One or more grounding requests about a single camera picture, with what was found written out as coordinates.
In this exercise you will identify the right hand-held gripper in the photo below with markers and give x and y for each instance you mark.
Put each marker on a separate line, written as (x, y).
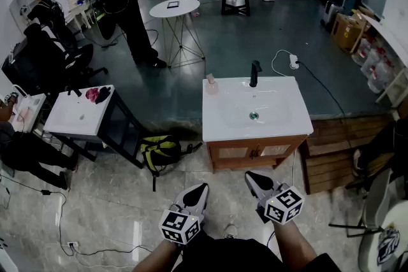
(283, 205)

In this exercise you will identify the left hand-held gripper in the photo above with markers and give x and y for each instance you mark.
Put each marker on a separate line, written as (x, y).
(178, 226)

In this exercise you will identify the small wooden brush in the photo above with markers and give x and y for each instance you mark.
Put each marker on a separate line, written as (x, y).
(212, 87)

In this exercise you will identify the person's left forearm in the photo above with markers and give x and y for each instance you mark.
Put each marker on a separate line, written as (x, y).
(159, 256)

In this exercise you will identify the person's right forearm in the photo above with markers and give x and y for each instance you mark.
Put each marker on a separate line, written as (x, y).
(293, 242)

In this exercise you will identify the wooden vanity cabinet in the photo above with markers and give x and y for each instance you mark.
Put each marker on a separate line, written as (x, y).
(236, 154)

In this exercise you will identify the white sink basin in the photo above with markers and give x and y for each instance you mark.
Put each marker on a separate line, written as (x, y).
(223, 124)

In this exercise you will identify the person's white shoe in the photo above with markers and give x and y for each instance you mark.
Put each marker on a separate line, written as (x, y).
(230, 231)

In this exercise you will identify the yellow-green black backpack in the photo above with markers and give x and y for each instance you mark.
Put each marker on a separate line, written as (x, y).
(159, 149)

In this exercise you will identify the person's black clothing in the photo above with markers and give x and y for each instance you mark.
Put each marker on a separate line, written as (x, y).
(232, 256)

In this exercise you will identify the wooden platform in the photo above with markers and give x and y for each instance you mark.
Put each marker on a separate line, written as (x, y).
(331, 149)

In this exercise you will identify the tall black faucet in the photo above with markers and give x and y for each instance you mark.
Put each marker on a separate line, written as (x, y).
(254, 74)

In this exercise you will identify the white chair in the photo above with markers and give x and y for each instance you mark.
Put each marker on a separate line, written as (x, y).
(376, 200)

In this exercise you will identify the small white floor socket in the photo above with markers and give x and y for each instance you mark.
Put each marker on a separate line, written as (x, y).
(73, 244)

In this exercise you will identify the white power strip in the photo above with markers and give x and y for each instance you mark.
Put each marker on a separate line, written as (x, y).
(293, 61)

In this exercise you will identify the white printed cushion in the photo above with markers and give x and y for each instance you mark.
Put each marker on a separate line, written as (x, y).
(389, 242)

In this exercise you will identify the black power adapter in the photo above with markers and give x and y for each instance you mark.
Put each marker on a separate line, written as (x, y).
(46, 192)

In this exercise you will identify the red and blue cloth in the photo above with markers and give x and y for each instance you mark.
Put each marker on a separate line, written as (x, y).
(91, 95)

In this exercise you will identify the pile of clear plastic bags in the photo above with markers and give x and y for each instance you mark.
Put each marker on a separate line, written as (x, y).
(376, 67)

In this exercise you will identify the cardboard box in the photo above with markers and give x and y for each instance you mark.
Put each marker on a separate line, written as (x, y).
(345, 32)

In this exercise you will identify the small white washstand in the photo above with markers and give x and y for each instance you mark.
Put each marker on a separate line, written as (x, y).
(30, 111)

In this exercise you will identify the grey suitcase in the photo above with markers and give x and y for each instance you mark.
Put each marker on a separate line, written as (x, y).
(331, 14)

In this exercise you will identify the round white table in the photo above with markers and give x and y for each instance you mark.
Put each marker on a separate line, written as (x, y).
(185, 6)

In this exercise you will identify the black tablet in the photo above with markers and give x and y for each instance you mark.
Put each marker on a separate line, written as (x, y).
(173, 4)

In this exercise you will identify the black office chair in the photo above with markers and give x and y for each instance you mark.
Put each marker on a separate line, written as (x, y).
(41, 57)

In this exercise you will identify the white vanity with mirror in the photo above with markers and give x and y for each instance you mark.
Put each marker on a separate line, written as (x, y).
(76, 0)

